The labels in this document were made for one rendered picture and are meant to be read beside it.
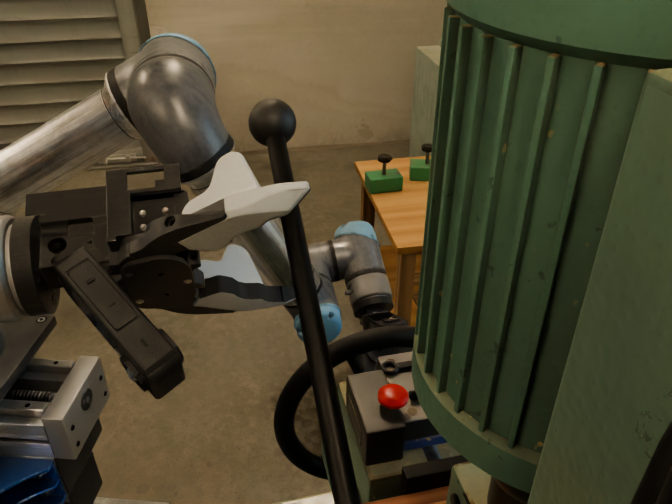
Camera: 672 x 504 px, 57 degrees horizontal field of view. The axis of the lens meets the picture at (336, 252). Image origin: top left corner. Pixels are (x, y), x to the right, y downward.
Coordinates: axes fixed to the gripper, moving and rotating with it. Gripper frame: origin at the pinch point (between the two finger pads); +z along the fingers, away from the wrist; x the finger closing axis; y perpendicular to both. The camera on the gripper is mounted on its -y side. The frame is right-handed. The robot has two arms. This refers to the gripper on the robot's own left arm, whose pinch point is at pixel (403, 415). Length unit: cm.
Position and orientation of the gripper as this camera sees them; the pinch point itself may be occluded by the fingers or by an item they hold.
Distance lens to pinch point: 102.0
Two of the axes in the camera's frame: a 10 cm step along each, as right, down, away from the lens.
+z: 2.0, 8.8, -4.3
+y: -1.0, 4.6, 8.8
